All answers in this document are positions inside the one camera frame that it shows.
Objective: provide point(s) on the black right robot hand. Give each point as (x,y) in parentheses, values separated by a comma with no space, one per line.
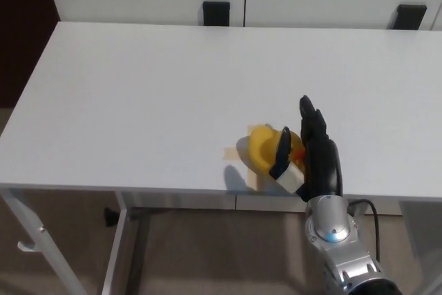
(321,163)

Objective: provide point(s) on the yellow rubber duck toy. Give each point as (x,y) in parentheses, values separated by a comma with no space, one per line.
(260,146)

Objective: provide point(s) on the white desk leg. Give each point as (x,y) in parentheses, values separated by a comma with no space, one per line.
(117,250)
(45,250)

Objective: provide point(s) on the short beige tape strip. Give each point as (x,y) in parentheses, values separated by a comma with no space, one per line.
(230,153)

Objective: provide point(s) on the black floor foot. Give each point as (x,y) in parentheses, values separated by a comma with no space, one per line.
(111,218)

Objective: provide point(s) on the white hook on leg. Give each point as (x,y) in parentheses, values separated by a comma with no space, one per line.
(27,246)

